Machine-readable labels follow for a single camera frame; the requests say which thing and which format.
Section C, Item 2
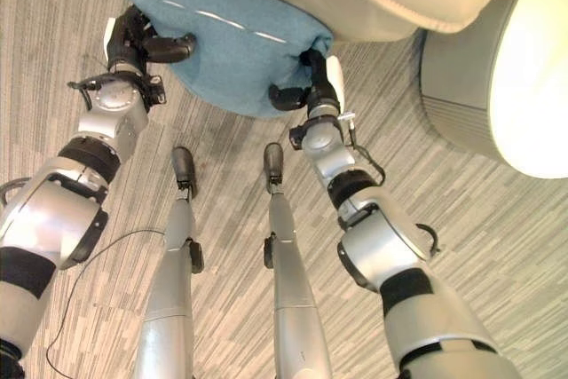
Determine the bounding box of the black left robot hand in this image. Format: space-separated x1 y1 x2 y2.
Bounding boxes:
104 4 197 75

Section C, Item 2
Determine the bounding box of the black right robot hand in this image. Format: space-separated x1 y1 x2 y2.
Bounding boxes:
268 49 345 112

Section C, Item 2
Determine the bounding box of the blue fabric cushion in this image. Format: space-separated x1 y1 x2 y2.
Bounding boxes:
124 0 335 120

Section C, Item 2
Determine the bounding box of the silver right robot leg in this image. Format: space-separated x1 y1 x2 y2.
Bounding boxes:
263 142 333 379

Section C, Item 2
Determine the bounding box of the silver robot leg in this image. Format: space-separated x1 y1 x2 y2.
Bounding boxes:
132 146 206 379
263 142 333 379

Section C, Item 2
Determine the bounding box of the silver left robot leg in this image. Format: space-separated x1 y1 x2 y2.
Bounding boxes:
132 146 206 379

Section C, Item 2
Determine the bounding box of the thin black cable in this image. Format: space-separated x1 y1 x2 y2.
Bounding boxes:
45 229 166 378

